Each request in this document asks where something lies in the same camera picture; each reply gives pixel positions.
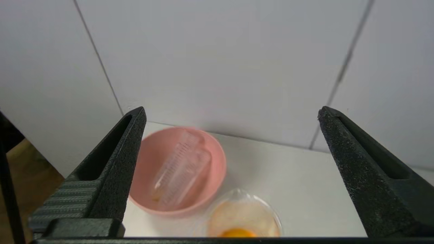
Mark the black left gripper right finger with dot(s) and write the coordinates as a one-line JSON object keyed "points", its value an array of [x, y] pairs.
{"points": [[379, 189]]}

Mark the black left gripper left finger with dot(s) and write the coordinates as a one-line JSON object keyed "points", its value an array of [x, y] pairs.
{"points": [[101, 183]]}

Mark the test tube with yellow pigment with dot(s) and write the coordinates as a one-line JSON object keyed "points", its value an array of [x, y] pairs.
{"points": [[173, 166]]}

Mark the clear glass beaker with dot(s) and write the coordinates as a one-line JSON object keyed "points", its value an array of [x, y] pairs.
{"points": [[237, 217]]}

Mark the pink plastic bowl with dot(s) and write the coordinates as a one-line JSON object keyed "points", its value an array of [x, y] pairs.
{"points": [[149, 169]]}

